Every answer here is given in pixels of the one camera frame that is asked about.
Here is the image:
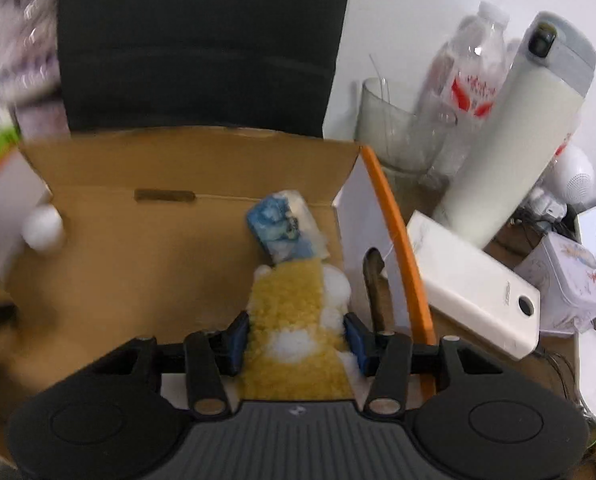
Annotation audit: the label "yellow plush toy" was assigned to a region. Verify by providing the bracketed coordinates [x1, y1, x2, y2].
[240, 260, 365, 402]

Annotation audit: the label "white printed tin box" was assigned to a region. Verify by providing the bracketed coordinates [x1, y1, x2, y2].
[515, 232, 596, 334]

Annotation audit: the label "white power bank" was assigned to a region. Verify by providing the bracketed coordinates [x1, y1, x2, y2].
[405, 210, 542, 362]

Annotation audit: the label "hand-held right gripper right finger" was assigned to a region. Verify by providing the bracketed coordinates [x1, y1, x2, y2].
[343, 312, 505, 418]

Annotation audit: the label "cardboard box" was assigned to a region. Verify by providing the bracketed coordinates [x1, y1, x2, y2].
[0, 125, 436, 463]

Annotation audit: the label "wooden desktop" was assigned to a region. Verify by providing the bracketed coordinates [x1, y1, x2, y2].
[378, 170, 596, 466]

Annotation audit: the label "clear plastic water bottle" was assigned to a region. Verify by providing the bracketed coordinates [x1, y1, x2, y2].
[413, 0, 513, 188]

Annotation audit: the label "purple marbled vase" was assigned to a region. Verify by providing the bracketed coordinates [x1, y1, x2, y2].
[0, 0, 74, 137]

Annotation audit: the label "clear glass cup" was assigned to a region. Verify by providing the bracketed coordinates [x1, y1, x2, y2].
[355, 77, 460, 177]

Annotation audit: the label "blue tissue packet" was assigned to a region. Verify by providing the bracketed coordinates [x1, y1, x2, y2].
[245, 189, 331, 266]

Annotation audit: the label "black paper bag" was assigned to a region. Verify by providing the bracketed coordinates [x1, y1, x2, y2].
[57, 0, 354, 139]

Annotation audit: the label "white plug adapter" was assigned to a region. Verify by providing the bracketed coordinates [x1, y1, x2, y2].
[527, 187, 570, 217]

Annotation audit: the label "white round speaker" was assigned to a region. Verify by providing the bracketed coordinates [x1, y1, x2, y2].
[548, 145, 595, 206]

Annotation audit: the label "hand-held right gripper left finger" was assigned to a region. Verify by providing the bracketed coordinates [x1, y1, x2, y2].
[90, 312, 251, 421]

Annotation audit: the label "black cable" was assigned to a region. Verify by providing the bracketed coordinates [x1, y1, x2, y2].
[540, 349, 596, 413]

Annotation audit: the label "white ball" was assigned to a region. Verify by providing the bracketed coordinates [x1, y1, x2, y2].
[20, 205, 66, 252]

